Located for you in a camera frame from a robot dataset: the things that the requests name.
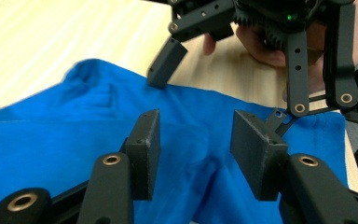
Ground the blue t-shirt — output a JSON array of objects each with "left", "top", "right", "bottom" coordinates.
[{"left": 0, "top": 58, "right": 350, "bottom": 224}]

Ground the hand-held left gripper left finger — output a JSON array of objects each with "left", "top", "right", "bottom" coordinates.
[{"left": 124, "top": 108, "right": 162, "bottom": 202}]

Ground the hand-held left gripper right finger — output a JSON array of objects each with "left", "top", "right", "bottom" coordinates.
[{"left": 229, "top": 108, "right": 290, "bottom": 203}]

